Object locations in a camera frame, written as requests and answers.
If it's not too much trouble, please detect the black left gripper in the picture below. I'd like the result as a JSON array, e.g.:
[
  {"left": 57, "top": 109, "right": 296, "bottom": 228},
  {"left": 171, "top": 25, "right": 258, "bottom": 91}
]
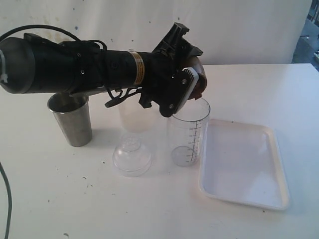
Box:
[{"left": 139, "top": 22, "right": 203, "bottom": 118}]

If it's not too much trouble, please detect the brown wooden cup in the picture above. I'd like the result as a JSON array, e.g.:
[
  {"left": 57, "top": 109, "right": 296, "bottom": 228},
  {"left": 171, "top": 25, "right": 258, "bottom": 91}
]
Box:
[{"left": 185, "top": 56, "right": 207, "bottom": 100}]

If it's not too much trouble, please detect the stainless steel cup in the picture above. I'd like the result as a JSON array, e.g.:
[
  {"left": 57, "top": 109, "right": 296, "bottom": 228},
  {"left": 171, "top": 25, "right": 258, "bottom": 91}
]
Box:
[{"left": 47, "top": 93, "right": 93, "bottom": 147}]

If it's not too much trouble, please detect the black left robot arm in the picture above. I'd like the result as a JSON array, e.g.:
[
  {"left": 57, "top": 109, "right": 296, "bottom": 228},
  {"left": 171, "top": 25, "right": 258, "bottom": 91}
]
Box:
[{"left": 0, "top": 22, "right": 207, "bottom": 118}]

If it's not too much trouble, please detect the clear graduated shaker body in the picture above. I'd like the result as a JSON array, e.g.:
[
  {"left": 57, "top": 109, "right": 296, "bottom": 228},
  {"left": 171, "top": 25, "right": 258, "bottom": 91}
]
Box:
[{"left": 166, "top": 98, "right": 211, "bottom": 167}]

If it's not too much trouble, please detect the clear shaker lid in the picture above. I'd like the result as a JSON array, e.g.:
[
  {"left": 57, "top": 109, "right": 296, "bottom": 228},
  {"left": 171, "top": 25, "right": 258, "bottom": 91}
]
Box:
[{"left": 112, "top": 134, "right": 152, "bottom": 177}]

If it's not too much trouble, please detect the translucent plastic cup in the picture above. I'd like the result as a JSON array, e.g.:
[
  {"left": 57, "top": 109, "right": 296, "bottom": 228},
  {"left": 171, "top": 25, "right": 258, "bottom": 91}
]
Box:
[{"left": 119, "top": 101, "right": 158, "bottom": 133}]

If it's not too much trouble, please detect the white plastic tray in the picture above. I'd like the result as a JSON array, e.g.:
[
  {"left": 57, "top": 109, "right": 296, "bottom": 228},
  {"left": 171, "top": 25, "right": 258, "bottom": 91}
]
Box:
[{"left": 199, "top": 119, "right": 290, "bottom": 211}]

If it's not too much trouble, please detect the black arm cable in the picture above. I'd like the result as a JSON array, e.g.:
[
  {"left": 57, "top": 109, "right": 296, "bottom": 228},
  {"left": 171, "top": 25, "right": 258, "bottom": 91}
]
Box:
[{"left": 0, "top": 24, "right": 105, "bottom": 50}]

